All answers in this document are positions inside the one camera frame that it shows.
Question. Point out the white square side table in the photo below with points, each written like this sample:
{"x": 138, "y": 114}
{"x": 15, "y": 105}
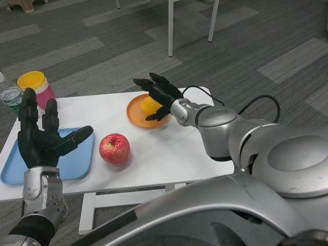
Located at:
{"x": 171, "y": 25}

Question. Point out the silver robot chest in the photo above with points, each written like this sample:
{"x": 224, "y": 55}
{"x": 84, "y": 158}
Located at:
{"x": 217, "y": 197}

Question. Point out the pink plastic cup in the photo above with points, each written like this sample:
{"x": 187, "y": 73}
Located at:
{"x": 42, "y": 97}

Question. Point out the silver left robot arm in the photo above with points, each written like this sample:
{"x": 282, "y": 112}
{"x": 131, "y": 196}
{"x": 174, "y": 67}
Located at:
{"x": 38, "y": 194}

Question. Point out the yellow lemon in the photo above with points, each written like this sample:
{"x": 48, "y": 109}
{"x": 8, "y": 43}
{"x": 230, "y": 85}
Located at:
{"x": 150, "y": 105}

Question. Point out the white table leg frame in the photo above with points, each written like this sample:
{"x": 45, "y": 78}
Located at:
{"x": 87, "y": 212}

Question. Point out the blue rectangular tray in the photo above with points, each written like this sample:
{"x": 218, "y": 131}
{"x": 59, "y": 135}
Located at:
{"x": 77, "y": 164}

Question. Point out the orange round plate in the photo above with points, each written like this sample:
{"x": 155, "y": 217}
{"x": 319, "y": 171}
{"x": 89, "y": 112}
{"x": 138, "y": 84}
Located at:
{"x": 135, "y": 115}

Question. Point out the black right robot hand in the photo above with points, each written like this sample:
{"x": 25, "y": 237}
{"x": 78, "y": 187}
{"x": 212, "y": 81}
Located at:
{"x": 165, "y": 93}

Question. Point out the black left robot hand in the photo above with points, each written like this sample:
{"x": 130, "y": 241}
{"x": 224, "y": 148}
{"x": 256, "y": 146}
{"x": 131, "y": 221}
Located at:
{"x": 38, "y": 146}

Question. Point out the yellow plastic cup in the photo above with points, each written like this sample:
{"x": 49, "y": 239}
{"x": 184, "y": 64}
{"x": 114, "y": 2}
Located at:
{"x": 30, "y": 80}

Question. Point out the white desk frame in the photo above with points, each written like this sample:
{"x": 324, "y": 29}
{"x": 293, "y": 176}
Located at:
{"x": 118, "y": 3}

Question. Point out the beige plastic stool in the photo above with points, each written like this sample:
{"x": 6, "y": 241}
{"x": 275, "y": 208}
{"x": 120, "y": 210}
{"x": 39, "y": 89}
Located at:
{"x": 25, "y": 5}

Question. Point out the red apple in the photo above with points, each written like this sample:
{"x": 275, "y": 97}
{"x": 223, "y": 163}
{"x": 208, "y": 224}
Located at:
{"x": 115, "y": 148}

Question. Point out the clear plastic water bottle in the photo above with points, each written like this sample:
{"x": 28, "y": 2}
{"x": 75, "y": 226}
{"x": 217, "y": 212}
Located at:
{"x": 9, "y": 96}

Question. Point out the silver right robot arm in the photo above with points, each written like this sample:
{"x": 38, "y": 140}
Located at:
{"x": 243, "y": 138}

